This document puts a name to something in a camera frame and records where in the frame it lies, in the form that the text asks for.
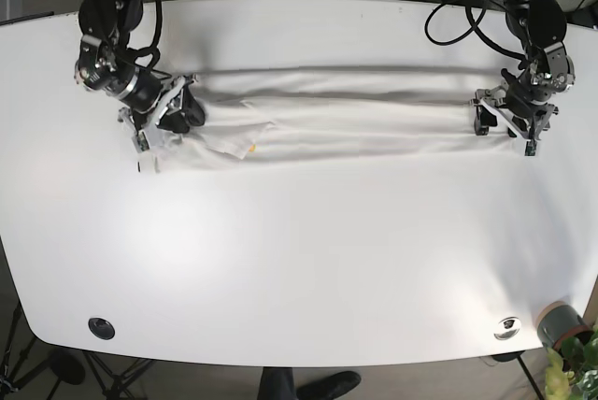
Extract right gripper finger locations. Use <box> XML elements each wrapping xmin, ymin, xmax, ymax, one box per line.
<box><xmin>117</xmin><ymin>107</ymin><xmax>178</xmax><ymax>153</ymax></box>
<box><xmin>164</xmin><ymin>77</ymin><xmax>206</xmax><ymax>134</ymax></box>

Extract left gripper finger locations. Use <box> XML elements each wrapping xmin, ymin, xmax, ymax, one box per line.
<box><xmin>506</xmin><ymin>110</ymin><xmax>559</xmax><ymax>157</ymax></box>
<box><xmin>471</xmin><ymin>88</ymin><xmax>506</xmax><ymax>136</ymax></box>

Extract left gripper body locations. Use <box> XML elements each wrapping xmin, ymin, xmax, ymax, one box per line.
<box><xmin>500</xmin><ymin>54</ymin><xmax>576</xmax><ymax>130</ymax></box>

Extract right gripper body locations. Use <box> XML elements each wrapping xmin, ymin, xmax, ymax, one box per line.
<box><xmin>98</xmin><ymin>64</ymin><xmax>179</xmax><ymax>129</ymax></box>

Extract white printed T-shirt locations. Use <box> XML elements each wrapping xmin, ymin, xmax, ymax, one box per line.
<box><xmin>139</xmin><ymin>67</ymin><xmax>517</xmax><ymax>173</ymax></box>

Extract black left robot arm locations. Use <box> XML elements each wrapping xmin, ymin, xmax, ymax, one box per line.
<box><xmin>441</xmin><ymin>0</ymin><xmax>576</xmax><ymax>156</ymax></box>

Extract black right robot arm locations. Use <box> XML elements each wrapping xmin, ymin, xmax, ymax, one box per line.
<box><xmin>75</xmin><ymin>0</ymin><xmax>206</xmax><ymax>152</ymax></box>

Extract grey plant pot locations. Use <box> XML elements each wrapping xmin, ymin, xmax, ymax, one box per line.
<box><xmin>534</xmin><ymin>301</ymin><xmax>593</xmax><ymax>350</ymax></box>

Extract silver table grommet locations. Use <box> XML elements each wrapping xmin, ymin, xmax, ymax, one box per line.
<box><xmin>493</xmin><ymin>317</ymin><xmax>521</xmax><ymax>341</ymax></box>

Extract black table grommet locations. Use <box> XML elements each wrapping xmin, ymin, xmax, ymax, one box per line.
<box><xmin>88</xmin><ymin>317</ymin><xmax>116</xmax><ymax>340</ymax></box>

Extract green potted plant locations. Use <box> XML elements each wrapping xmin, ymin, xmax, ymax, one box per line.
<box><xmin>545</xmin><ymin>331</ymin><xmax>597</xmax><ymax>400</ymax></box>

